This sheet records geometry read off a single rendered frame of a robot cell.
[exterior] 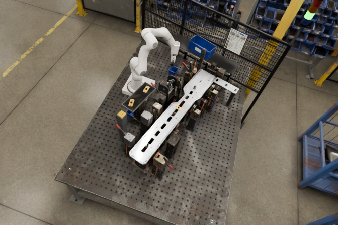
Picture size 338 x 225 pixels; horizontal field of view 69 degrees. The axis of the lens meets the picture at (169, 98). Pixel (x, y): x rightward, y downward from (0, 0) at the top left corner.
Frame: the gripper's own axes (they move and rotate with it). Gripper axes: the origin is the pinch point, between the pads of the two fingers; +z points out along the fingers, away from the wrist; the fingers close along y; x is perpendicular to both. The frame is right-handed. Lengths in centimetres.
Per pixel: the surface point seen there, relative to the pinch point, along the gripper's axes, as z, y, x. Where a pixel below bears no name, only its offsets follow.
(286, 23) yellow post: -80, -3, -103
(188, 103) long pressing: -6, -62, -19
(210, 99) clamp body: 2, -48, -46
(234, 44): -31, 12, -69
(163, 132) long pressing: -7, -100, 7
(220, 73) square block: -11, -17, -56
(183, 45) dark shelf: -5.0, 27.4, -13.1
